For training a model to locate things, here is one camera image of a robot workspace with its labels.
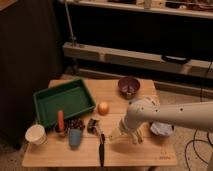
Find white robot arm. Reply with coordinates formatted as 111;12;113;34
109;97;213;144

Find metal pole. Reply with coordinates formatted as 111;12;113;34
64;0;76;46

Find black object on shelf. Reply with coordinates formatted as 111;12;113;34
161;55;190;65

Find orange round fruit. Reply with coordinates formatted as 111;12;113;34
98;102;109;115

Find wooden shelf beam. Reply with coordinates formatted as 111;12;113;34
63;42;213;79

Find green plastic tray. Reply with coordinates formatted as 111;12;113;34
33;79;96;128

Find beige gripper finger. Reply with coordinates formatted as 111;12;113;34
133;130;143;144
109;129;122;141

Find orange carrot toy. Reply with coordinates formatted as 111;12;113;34
58;110;65;132

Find dark grape bunch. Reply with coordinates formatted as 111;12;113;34
54;118;85;137

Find wooden table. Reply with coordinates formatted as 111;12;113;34
22;79;177;167

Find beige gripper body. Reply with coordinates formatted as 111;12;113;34
119;120;139;139

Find blue plastic cup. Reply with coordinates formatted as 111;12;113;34
68;129;82;147

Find purple bowl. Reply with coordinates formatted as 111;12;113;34
118;76;140;98

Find white paper cup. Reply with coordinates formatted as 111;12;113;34
25;124;47;145

